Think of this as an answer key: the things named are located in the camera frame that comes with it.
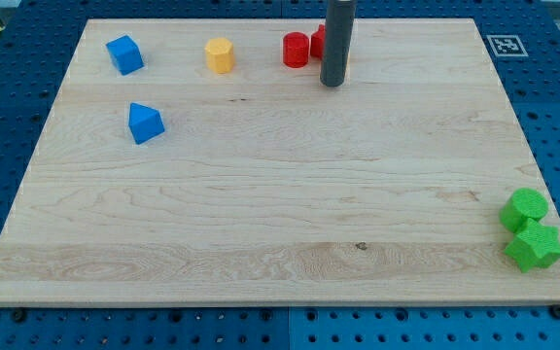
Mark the yellow block behind arm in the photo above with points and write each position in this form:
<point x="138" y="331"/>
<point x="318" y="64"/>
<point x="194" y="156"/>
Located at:
<point x="347" y="67"/>

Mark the yellow hexagon block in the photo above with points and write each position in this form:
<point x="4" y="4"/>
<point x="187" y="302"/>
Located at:
<point x="219" y="55"/>

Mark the wooden board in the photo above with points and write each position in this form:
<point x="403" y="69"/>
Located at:
<point x="267" y="188"/>

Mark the red cylinder block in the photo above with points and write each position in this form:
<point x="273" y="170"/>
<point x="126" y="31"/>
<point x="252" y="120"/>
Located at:
<point x="295" y="49"/>

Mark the red star block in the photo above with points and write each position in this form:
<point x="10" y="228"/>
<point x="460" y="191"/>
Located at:
<point x="317" y="42"/>

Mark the blue triangular prism block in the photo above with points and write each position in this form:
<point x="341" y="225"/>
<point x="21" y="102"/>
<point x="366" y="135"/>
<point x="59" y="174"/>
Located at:
<point x="144" y="122"/>

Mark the blue cube block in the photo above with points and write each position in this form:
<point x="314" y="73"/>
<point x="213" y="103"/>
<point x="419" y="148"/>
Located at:
<point x="125" y="55"/>

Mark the green cylinder block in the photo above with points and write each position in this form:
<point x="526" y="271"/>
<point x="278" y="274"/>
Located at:
<point x="523" y="204"/>

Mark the white fiducial marker tag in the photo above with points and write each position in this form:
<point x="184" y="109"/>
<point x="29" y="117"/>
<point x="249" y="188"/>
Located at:
<point x="506" y="45"/>

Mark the green star block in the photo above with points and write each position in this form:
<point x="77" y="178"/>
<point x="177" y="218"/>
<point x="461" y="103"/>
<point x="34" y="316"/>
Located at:
<point x="534" y="246"/>

